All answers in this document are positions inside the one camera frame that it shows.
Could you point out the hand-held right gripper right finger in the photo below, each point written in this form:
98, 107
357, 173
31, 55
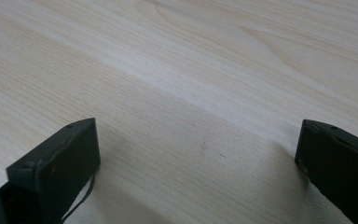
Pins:
338, 165

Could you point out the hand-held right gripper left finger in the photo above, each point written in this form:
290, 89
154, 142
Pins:
59, 161

